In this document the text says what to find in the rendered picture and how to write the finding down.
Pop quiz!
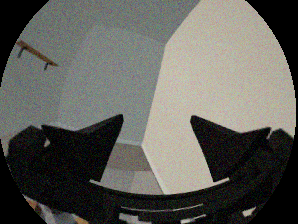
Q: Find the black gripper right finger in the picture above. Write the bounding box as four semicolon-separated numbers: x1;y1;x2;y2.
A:
190;115;270;183

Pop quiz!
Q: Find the tan rectangular block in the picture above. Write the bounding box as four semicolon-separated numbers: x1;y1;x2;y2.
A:
74;217;88;224

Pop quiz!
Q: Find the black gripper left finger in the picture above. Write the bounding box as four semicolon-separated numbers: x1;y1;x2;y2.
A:
41;115;124;181

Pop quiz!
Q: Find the grey cylinder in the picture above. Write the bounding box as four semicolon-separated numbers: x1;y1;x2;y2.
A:
48;206;63;214

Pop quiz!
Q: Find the brown cube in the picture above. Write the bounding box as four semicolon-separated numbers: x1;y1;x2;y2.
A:
27;198;41;216

